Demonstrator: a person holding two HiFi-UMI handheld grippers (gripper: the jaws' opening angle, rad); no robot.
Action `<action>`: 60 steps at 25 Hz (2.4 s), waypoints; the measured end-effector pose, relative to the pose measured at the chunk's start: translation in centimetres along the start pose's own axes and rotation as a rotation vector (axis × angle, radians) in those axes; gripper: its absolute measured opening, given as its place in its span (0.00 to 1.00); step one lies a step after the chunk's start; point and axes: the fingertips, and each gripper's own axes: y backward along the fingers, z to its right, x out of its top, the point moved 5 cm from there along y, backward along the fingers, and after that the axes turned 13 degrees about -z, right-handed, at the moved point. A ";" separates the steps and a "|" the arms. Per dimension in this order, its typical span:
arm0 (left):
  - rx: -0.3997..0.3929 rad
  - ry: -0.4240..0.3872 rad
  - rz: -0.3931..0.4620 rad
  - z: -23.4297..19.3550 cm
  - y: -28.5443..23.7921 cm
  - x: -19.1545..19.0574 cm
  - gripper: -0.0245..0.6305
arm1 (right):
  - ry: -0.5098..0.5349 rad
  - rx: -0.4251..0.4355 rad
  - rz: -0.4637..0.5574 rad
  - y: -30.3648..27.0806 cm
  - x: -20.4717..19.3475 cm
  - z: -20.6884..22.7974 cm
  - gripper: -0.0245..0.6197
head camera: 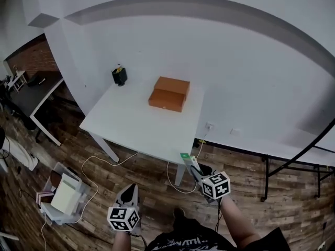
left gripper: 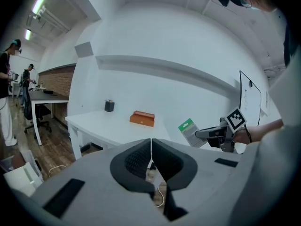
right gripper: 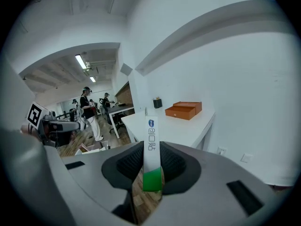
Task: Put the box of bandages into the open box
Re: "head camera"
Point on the white table leg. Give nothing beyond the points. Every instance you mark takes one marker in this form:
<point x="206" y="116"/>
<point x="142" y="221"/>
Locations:
<point x="180" y="175"/>
<point x="106" y="146"/>

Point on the small white rack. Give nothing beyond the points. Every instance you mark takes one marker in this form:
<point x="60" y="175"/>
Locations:
<point x="17" y="80"/>

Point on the white flat box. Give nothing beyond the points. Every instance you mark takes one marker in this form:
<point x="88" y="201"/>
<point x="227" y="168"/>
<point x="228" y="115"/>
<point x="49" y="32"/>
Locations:
<point x="65" y="195"/>

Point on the orange cardboard box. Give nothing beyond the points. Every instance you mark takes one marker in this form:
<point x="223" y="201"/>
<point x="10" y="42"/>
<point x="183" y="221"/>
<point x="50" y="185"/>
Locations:
<point x="167" y="98"/>

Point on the black metal frame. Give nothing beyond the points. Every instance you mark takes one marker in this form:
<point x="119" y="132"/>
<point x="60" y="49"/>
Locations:
<point x="267" y="176"/>

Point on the person's black printed shirt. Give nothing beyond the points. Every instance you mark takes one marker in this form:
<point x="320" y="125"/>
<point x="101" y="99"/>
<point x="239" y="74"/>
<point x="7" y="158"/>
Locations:
<point x="188" y="240"/>

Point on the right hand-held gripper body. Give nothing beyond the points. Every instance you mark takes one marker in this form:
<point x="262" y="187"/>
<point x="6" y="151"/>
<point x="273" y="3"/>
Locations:
<point x="216" y="186"/>

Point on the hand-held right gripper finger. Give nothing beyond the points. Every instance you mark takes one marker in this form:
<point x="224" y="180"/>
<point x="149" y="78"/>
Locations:
<point x="195" y="175"/>

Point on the pink white book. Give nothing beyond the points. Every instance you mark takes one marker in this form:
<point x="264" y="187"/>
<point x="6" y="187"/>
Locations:
<point x="44" y="197"/>

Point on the person's left forearm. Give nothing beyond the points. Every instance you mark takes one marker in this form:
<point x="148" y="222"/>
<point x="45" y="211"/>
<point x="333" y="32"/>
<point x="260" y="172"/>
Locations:
<point x="121" y="242"/>

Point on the white wall socket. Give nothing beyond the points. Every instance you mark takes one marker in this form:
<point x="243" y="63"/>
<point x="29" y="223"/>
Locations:
<point x="210" y="125"/>

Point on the green and white packet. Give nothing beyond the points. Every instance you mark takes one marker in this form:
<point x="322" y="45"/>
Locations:
<point x="187" y="159"/>

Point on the black pot with flower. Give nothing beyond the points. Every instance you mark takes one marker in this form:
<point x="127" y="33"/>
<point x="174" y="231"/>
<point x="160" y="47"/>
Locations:
<point x="120" y="75"/>

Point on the person's right forearm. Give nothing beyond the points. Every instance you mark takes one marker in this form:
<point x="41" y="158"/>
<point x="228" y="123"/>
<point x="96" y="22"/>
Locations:
<point x="235" y="223"/>

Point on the grey desk with white frame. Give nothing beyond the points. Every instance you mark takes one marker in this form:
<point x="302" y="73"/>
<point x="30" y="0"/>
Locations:
<point x="28" y="98"/>

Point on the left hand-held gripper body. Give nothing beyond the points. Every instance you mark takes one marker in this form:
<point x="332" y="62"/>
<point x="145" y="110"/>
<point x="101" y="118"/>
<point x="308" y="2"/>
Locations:
<point x="123" y="218"/>

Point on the person's black shoe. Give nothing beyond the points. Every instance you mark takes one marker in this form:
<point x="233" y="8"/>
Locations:
<point x="179" y="212"/>

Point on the clear plastic bin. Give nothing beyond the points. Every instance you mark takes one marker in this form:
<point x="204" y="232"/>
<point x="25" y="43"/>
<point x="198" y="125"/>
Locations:
<point x="83" y="192"/>

